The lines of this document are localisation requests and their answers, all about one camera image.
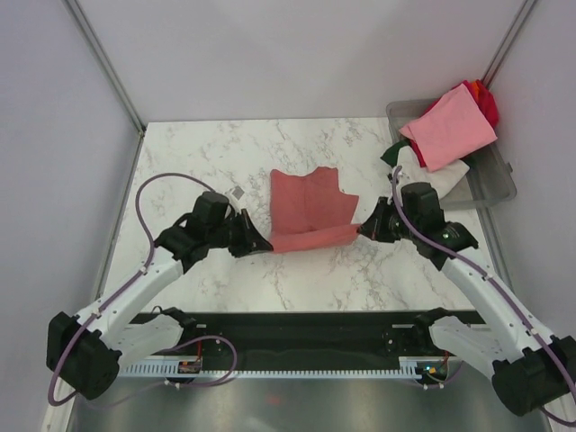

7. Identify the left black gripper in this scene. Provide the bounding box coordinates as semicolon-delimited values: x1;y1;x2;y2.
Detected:
207;209;272;258

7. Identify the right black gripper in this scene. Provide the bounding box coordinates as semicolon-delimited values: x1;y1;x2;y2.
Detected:
358;196;420;243

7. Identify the salmon red t shirt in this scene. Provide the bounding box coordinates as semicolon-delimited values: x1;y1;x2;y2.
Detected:
270;166;359;254

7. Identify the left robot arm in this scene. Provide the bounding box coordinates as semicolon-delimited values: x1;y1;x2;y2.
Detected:
46;191;274;400

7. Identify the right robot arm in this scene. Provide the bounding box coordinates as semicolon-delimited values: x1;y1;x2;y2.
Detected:
358;183;575;416

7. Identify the white t shirt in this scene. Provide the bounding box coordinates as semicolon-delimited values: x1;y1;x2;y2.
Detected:
395;147;470;199

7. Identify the dark green t shirt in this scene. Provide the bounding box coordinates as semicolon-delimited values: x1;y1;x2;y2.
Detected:
381;139;410;168

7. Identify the grey translucent plastic bin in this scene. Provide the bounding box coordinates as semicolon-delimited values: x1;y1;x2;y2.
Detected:
385;99;518;211

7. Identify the light pink t shirt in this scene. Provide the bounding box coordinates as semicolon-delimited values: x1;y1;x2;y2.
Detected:
399;87;499;172

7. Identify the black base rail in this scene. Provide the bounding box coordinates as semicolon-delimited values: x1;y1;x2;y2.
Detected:
173;308;449;370

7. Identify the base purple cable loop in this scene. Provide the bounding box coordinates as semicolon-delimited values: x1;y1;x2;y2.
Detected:
164;335;243;391

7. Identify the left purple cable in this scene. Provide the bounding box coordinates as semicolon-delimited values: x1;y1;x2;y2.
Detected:
47;173;217;409

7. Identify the white slotted cable duct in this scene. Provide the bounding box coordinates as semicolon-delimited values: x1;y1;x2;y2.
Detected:
119;356;439;380

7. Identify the right aluminium frame post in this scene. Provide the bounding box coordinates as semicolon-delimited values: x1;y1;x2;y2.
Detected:
481;0;540;89

